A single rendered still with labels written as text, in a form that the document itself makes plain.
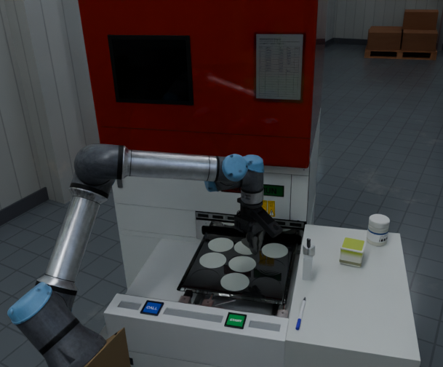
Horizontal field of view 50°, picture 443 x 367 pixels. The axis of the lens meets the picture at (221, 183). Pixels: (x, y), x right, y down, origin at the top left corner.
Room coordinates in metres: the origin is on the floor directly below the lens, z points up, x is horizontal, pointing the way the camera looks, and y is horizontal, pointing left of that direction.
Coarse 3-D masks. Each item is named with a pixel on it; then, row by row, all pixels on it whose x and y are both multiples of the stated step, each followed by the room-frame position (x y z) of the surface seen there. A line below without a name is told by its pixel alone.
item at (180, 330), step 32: (128, 320) 1.09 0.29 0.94; (160, 320) 1.07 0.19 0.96; (192, 320) 1.07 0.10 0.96; (224, 320) 1.06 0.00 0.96; (256, 320) 1.06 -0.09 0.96; (288, 320) 1.05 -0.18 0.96; (160, 352) 1.07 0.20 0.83; (192, 352) 1.04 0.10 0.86; (224, 352) 1.02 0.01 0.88; (256, 352) 0.99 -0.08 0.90
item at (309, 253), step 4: (304, 244) 1.24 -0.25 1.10; (304, 248) 1.24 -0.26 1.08; (308, 248) 1.23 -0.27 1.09; (312, 248) 1.23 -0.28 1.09; (304, 252) 1.26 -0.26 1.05; (308, 252) 1.24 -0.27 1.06; (312, 252) 1.25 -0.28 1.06; (304, 256) 1.24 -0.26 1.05; (308, 256) 1.24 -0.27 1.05; (312, 256) 1.24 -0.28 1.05; (304, 260) 1.23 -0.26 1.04; (308, 260) 1.23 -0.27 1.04; (312, 260) 1.23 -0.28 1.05; (304, 264) 1.23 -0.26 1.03; (308, 264) 1.23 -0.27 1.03; (304, 268) 1.23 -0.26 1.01; (308, 268) 1.23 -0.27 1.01; (304, 272) 1.23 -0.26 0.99; (308, 272) 1.23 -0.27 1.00; (304, 276) 1.23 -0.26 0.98; (308, 276) 1.23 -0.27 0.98
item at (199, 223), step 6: (198, 222) 1.68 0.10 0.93; (204, 222) 1.67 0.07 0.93; (210, 222) 1.66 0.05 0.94; (216, 222) 1.66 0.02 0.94; (222, 222) 1.65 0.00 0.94; (228, 222) 1.65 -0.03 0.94; (198, 228) 1.68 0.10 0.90; (282, 228) 1.59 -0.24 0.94; (288, 228) 1.59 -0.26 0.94; (294, 228) 1.58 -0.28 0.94; (300, 228) 1.58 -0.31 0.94; (198, 234) 1.68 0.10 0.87; (222, 234) 1.67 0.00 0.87; (294, 234) 1.58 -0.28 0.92; (300, 234) 1.57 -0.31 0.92; (276, 240) 1.61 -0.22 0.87; (300, 246) 1.57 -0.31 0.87
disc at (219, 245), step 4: (212, 240) 1.58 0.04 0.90; (216, 240) 1.58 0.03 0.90; (220, 240) 1.58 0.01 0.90; (224, 240) 1.58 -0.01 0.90; (228, 240) 1.58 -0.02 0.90; (208, 244) 1.56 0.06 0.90; (212, 244) 1.56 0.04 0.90; (216, 244) 1.55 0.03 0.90; (220, 244) 1.55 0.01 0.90; (224, 244) 1.55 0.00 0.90; (228, 244) 1.55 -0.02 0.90; (232, 244) 1.55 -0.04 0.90; (212, 248) 1.52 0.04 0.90; (216, 248) 1.52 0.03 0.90; (220, 248) 1.52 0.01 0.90; (224, 248) 1.52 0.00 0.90; (228, 248) 1.52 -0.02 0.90
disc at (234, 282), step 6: (228, 276) 1.35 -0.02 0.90; (234, 276) 1.35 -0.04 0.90; (240, 276) 1.35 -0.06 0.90; (246, 276) 1.35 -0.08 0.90; (222, 282) 1.32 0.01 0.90; (228, 282) 1.32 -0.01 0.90; (234, 282) 1.32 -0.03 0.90; (240, 282) 1.31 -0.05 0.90; (246, 282) 1.31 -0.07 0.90; (228, 288) 1.28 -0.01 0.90; (234, 288) 1.28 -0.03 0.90; (240, 288) 1.28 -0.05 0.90
